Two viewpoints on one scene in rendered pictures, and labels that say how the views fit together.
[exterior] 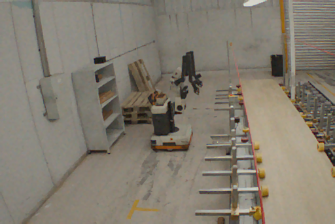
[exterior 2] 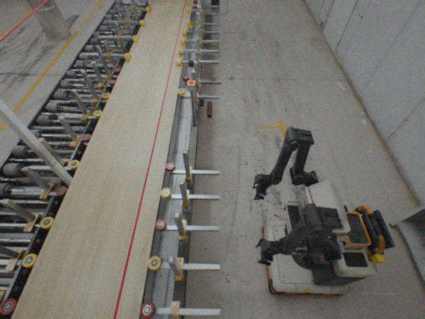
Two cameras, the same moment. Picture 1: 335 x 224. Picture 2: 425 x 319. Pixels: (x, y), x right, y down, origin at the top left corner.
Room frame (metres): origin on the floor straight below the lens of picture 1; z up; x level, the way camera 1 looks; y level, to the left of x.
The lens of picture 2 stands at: (4.92, -1.05, 2.46)
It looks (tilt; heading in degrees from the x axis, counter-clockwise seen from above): 53 degrees down; 166
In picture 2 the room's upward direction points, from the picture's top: 1 degrees clockwise
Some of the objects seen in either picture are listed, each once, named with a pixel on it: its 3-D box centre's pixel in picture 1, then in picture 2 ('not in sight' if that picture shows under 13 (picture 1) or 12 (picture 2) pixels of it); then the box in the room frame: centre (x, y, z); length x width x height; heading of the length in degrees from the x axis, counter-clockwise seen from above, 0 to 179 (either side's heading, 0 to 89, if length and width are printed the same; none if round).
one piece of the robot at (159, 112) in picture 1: (164, 114); (330, 242); (4.59, 0.02, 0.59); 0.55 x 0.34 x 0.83; 166
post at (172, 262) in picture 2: not in sight; (176, 268); (4.59, -1.18, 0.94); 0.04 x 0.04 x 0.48; 76
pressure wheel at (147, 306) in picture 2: not in sight; (148, 310); (4.75, -1.38, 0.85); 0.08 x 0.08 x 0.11
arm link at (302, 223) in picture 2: (193, 63); (298, 233); (4.67, -0.57, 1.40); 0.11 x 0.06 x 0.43; 165
